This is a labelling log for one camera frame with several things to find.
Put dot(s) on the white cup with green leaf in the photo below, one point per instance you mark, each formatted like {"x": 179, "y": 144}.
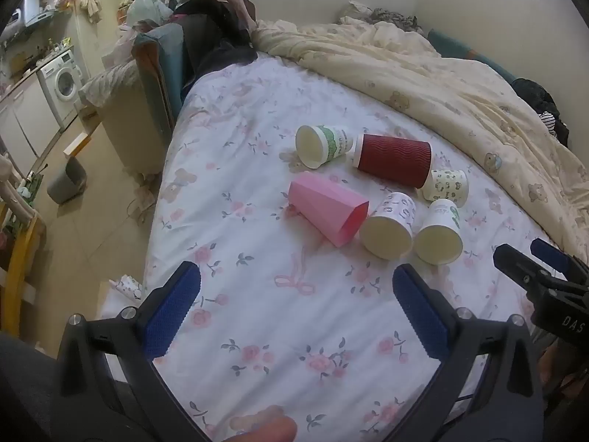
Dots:
{"x": 439, "y": 235}

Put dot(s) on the pink plastic cup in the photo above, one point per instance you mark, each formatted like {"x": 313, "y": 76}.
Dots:
{"x": 322, "y": 207}

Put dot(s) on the white washing machine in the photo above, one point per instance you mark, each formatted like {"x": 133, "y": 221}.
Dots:
{"x": 62, "y": 80}

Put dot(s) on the teal upholstered headboard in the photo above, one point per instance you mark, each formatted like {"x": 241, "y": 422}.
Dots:
{"x": 158, "y": 69}

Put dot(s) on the white plastic bag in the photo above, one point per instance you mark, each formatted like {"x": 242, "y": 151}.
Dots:
{"x": 147, "y": 9}

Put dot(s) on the white patterned cup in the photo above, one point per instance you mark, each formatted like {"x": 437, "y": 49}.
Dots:
{"x": 128, "y": 286}

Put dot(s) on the cream bear print quilt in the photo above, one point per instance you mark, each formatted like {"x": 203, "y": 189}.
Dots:
{"x": 437, "y": 78}

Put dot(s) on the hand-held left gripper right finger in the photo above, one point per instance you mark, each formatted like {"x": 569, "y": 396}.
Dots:
{"x": 422, "y": 315}

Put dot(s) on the dark grey clothing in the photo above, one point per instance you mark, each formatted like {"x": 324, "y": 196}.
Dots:
{"x": 41, "y": 391}

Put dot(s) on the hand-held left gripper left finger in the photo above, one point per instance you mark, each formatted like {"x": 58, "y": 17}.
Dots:
{"x": 171, "y": 313}

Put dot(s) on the black and striped clothes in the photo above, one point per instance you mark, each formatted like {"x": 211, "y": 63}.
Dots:
{"x": 545, "y": 106}

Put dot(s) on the white kitchen cabinet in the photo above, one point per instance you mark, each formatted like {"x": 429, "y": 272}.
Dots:
{"x": 23, "y": 119}

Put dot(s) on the person's left hand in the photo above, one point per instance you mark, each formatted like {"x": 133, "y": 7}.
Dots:
{"x": 267, "y": 432}

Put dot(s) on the grey trash bin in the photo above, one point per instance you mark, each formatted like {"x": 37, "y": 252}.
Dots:
{"x": 67, "y": 179}

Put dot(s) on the range hood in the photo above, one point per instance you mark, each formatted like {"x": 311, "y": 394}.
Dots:
{"x": 30, "y": 11}

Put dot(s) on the yellow wooden chair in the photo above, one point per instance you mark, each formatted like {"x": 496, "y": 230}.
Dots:
{"x": 20, "y": 258}

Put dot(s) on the pile of dark clothes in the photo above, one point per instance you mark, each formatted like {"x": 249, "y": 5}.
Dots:
{"x": 216, "y": 32}

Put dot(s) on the white cup with green band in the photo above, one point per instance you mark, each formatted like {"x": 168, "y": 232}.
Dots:
{"x": 322, "y": 145}

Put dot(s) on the teal pillow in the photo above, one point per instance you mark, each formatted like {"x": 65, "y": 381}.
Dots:
{"x": 464, "y": 48}

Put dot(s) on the dark red ribbed cup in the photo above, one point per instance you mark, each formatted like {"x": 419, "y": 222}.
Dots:
{"x": 395, "y": 160}

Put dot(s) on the grey patterned pillow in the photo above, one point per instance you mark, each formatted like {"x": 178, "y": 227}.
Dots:
{"x": 395, "y": 17}

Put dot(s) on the floral white bedsheet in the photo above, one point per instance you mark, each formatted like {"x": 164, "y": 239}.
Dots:
{"x": 257, "y": 285}

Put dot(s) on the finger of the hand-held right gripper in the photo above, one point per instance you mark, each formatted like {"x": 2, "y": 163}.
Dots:
{"x": 550, "y": 255}
{"x": 517, "y": 264}

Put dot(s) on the cardboard box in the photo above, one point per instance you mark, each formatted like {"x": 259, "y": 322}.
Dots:
{"x": 77, "y": 143}

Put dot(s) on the white cup with purple print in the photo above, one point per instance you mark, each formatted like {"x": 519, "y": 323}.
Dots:
{"x": 391, "y": 225}

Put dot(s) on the small white cup green pattern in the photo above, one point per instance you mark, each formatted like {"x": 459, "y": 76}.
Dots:
{"x": 446, "y": 186}

